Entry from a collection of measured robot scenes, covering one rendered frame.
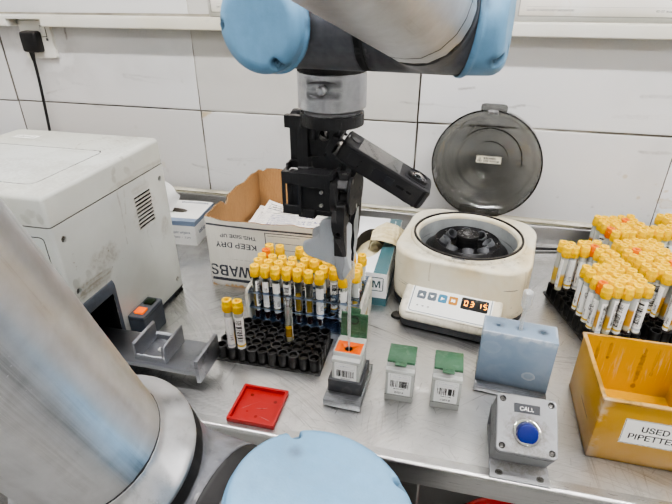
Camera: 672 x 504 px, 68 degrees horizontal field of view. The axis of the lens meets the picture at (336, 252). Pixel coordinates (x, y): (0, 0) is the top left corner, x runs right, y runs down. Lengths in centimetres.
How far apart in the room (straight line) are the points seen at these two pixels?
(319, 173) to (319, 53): 18
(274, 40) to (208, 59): 85
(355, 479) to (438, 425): 40
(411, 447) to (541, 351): 22
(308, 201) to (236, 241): 39
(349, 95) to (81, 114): 104
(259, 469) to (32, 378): 15
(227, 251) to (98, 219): 27
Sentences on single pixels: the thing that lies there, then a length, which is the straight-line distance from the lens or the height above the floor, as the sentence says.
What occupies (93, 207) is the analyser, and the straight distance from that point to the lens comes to 79.
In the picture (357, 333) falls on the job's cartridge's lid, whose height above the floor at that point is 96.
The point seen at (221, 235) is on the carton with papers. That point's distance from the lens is 96.
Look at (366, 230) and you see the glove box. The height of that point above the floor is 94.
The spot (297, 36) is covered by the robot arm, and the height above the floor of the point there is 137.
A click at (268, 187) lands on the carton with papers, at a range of 120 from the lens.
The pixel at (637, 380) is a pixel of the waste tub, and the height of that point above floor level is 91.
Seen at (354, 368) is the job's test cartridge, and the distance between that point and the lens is 71.
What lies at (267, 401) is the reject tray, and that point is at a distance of 75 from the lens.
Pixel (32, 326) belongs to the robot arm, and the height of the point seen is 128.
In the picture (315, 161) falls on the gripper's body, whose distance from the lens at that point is 58.
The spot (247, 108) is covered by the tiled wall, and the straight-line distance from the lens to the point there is 124.
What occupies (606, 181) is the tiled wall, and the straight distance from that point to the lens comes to 122.
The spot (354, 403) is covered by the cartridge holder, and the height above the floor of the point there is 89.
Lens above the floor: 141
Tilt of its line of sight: 28 degrees down
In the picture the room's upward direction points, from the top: straight up
